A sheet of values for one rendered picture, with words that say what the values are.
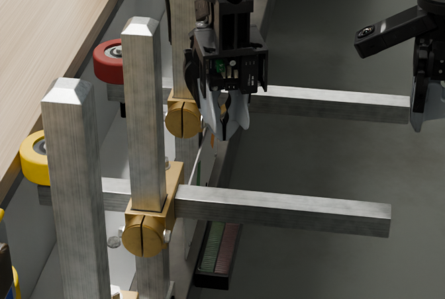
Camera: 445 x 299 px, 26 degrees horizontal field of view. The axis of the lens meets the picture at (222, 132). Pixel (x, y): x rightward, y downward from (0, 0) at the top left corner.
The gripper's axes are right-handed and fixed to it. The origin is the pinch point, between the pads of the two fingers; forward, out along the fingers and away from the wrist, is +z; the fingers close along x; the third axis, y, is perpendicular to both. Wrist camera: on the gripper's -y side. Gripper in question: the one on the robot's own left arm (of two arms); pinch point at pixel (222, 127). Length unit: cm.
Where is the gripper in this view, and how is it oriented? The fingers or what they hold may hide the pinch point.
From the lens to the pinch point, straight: 114.4
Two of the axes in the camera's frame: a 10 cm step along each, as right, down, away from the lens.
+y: 1.9, 5.4, -8.2
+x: 9.8, -1.0, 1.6
